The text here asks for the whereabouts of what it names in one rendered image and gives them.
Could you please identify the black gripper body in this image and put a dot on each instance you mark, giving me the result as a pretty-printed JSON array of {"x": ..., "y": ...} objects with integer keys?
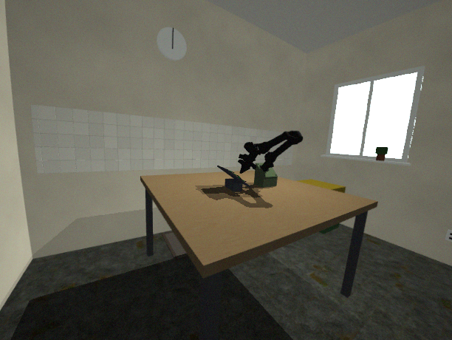
[{"x": 250, "y": 162}]

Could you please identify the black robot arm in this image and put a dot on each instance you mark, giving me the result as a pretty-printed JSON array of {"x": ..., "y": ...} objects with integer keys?
[{"x": 293, "y": 137}]

